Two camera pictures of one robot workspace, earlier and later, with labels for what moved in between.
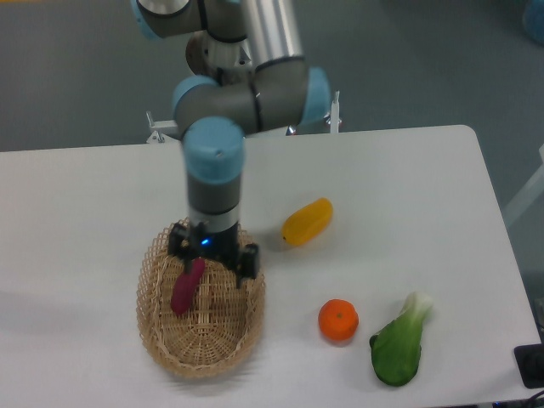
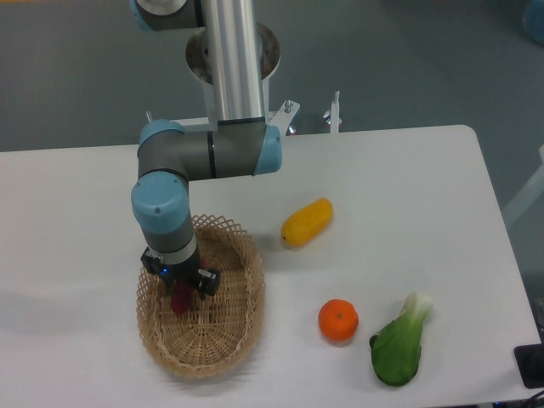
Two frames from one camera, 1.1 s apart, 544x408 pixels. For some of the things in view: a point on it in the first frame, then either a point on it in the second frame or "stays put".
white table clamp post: [332, 117] stays put
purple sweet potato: [185, 286] stays put
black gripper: [223, 246] to [187, 272]
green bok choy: [396, 348] stays put
